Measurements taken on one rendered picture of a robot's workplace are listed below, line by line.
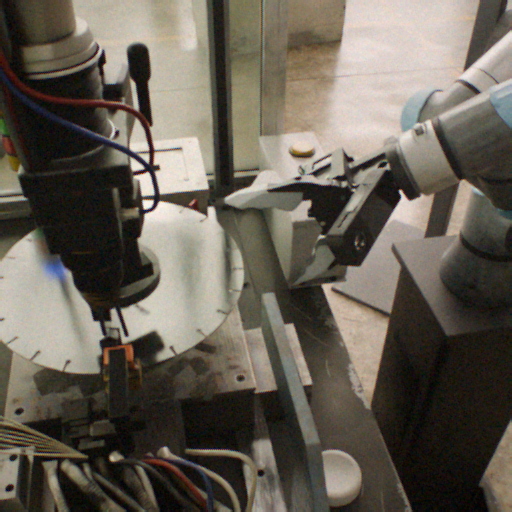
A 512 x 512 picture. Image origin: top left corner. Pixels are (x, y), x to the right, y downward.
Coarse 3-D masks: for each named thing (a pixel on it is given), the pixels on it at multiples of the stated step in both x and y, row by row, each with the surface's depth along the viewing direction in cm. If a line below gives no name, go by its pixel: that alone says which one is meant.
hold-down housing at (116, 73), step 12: (108, 72) 53; (120, 72) 53; (108, 84) 51; (120, 84) 52; (108, 96) 52; (120, 96) 52; (132, 96) 57; (132, 120) 57; (132, 180) 60; (120, 192) 60; (132, 192) 61; (132, 204) 60; (144, 216) 65; (132, 228) 62
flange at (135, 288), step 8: (144, 248) 80; (152, 256) 79; (160, 272) 78; (144, 280) 76; (152, 280) 76; (128, 288) 74; (136, 288) 74; (144, 288) 75; (120, 296) 73; (128, 296) 74; (136, 296) 74
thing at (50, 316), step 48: (144, 240) 83; (192, 240) 83; (0, 288) 76; (48, 288) 76; (192, 288) 76; (240, 288) 76; (0, 336) 70; (48, 336) 70; (96, 336) 70; (144, 336) 70; (192, 336) 70
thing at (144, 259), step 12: (132, 240) 65; (132, 252) 66; (132, 264) 67; (144, 264) 68; (132, 276) 67; (144, 276) 68; (120, 288) 67; (84, 300) 66; (96, 312) 68; (108, 312) 68
